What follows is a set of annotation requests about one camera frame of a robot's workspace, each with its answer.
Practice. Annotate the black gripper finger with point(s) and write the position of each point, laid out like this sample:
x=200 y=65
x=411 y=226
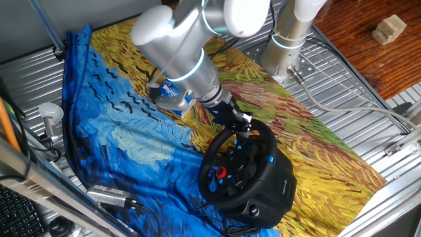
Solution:
x=237 y=131
x=246 y=122

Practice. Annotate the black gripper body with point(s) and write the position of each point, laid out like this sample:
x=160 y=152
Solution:
x=223 y=113

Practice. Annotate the black racing steering wheel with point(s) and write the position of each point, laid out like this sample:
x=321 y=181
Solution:
x=204 y=174

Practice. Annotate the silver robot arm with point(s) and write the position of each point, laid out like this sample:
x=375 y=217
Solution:
x=177 y=49

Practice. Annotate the black wheel base housing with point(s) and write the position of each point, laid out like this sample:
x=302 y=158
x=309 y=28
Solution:
x=276 y=197

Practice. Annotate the blue tissue pack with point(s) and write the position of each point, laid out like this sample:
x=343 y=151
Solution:
x=168 y=89

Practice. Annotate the Van Gogh print cloth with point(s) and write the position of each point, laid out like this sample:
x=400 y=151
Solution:
x=148 y=148

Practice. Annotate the brown wooden desk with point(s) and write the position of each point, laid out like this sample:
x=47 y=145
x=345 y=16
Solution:
x=361 y=66

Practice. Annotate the wooden block stack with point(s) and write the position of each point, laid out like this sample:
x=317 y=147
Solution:
x=388 y=29

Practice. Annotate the black pole clamp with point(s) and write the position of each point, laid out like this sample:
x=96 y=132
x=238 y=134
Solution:
x=60 y=52

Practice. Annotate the grey metal pole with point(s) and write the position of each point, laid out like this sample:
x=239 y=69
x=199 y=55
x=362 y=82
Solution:
x=46 y=23

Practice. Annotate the orange pole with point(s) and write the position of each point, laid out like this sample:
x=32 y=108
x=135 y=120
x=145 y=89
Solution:
x=6 y=125

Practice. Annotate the black keyboard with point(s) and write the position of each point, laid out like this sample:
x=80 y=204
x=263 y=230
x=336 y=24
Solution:
x=18 y=217

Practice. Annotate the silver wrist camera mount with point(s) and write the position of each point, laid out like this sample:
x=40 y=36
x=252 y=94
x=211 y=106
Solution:
x=174 y=102

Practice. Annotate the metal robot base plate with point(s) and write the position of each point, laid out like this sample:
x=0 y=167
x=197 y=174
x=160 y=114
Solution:
x=306 y=66

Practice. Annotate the aluminium bracket rail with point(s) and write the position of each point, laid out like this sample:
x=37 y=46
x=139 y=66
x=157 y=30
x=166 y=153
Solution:
x=403 y=143

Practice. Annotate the aluminium frame bar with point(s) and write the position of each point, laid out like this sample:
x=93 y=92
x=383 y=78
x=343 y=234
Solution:
x=49 y=189

